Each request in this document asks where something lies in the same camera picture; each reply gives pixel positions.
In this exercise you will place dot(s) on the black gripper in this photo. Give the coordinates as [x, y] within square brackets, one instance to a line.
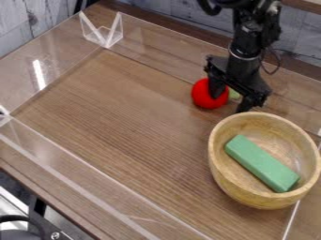
[239, 75]

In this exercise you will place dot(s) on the red toy fruit green stem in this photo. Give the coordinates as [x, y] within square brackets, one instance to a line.
[202, 98]

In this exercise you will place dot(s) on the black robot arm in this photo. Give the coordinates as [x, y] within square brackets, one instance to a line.
[257, 30]

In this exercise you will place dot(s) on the wooden bowl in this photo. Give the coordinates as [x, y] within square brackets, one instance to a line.
[286, 142]

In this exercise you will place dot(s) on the green rectangular block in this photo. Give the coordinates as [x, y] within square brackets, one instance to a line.
[261, 164]

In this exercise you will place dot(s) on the clear acrylic corner bracket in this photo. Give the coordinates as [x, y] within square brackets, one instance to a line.
[104, 36]

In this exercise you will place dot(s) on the clear acrylic tray wall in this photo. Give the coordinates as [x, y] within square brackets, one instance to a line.
[110, 210]

